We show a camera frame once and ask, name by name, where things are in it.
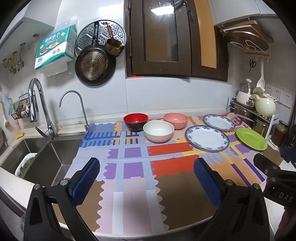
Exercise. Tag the stainless steel sink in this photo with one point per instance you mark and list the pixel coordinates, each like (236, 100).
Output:
(53, 157)

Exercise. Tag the yellow sponge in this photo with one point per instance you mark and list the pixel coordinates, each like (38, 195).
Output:
(20, 135)

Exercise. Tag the pink bowl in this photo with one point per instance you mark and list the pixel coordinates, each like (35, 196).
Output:
(175, 119)

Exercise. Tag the black pan with perforated base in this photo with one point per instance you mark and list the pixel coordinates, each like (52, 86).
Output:
(92, 67)

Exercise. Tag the cream kettle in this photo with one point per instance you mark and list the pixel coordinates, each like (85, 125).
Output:
(266, 106)

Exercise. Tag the colourful patterned mat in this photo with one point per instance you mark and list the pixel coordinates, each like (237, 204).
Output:
(134, 180)

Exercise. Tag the glass jar with dark lid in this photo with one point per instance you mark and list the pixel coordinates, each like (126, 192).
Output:
(279, 133)

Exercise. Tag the green plate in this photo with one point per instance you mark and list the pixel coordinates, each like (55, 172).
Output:
(251, 139)

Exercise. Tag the large steel pot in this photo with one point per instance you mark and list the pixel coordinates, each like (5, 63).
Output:
(242, 114)

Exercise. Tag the red and black bowl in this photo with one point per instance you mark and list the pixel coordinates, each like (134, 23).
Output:
(136, 126)

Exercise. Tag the golden round lid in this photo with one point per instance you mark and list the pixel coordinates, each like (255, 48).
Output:
(240, 39)

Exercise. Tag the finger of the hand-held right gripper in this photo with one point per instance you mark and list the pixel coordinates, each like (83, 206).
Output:
(288, 154)
(266, 163)

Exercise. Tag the chrome pull-down faucet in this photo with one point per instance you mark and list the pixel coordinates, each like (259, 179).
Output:
(34, 111)

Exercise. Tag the steel pot with lid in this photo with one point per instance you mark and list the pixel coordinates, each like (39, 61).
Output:
(242, 99)
(246, 88)

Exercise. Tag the round perforated steamer tray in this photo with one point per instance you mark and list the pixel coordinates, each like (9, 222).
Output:
(116, 32)

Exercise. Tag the white basket with greens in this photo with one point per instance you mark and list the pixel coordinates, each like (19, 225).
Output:
(21, 166)

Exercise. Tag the black scissors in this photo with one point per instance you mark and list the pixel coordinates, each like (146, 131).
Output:
(252, 63)

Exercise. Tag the white wall cabinet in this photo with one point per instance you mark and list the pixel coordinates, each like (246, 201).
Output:
(231, 11)

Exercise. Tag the brown framed window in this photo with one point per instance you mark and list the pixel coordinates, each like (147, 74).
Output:
(161, 34)

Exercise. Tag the thin gooseneck faucet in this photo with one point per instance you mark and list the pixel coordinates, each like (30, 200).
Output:
(86, 127)

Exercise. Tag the wooden cutting board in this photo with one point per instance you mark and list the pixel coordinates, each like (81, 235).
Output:
(261, 32)

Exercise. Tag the white ribbed bowl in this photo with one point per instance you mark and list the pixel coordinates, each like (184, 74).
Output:
(158, 131)

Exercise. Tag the white wall socket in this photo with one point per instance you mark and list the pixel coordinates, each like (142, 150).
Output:
(286, 98)
(276, 92)
(268, 89)

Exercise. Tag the blue floral white plate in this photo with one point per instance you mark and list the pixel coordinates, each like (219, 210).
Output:
(218, 122)
(207, 139)

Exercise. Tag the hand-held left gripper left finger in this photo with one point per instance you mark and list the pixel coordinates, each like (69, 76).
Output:
(85, 180)

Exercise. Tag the white ladle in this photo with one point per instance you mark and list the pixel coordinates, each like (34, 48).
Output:
(260, 81)

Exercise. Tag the white shelf rack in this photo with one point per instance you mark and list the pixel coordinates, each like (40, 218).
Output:
(274, 122)

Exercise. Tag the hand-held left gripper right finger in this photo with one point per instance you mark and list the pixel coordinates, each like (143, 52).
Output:
(208, 183)

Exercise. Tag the paper towel pack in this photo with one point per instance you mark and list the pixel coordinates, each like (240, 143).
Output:
(54, 46)

